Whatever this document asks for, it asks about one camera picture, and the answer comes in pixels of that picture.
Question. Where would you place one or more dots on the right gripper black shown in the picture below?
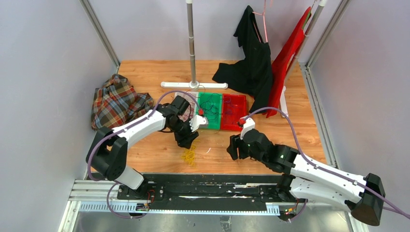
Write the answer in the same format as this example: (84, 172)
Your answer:
(235, 142)

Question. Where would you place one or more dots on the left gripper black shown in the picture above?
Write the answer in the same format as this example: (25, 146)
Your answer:
(185, 141)

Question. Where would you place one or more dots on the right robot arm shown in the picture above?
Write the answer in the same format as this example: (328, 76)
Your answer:
(306, 178)

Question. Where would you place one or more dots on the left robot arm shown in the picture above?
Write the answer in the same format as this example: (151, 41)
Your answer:
(108, 151)

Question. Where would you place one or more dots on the red plastic bin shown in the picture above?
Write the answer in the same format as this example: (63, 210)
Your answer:
(233, 108)

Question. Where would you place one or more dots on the white plastic bin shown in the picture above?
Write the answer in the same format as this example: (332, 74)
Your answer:
(192, 109)

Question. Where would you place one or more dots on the green plastic bin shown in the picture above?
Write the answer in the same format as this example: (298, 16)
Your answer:
(211, 104)

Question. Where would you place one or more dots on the metal clothes rack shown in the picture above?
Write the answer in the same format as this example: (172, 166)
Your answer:
(195, 85)

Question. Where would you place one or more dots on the black t-shirt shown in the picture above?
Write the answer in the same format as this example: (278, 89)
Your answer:
(252, 75)

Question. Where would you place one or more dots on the plaid flannel shirt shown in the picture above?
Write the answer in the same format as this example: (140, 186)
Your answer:
(116, 103)

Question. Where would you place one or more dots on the red t-shirt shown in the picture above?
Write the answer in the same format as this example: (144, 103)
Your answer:
(280, 64)

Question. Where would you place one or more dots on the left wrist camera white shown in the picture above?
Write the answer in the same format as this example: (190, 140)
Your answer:
(197, 121)

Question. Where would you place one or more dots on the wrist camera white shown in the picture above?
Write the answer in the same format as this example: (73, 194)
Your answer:
(197, 121)
(247, 124)

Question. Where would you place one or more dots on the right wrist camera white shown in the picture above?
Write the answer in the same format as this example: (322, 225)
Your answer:
(247, 124)

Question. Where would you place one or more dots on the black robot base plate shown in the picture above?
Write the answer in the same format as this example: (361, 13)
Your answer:
(210, 192)

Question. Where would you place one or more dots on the pink wire hanger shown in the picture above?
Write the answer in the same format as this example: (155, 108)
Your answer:
(263, 15)

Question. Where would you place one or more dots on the aluminium frame rail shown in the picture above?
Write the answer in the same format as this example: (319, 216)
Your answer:
(87, 6)

